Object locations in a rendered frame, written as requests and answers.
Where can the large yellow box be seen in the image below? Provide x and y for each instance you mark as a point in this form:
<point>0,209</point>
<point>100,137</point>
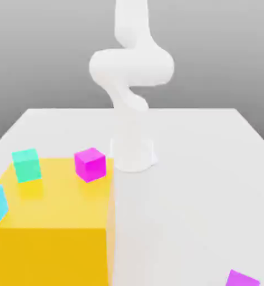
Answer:
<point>55,245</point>

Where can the small purple cube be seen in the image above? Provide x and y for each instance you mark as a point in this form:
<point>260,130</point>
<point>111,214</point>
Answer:
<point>241,279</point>

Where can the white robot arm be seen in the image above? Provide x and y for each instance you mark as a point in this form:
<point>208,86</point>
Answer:
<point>131,67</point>

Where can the small magenta cube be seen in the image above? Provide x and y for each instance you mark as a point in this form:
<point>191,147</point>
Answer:
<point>90,165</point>

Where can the small green cube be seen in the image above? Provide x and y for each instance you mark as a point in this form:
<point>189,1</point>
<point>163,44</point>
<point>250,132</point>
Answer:
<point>26,166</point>

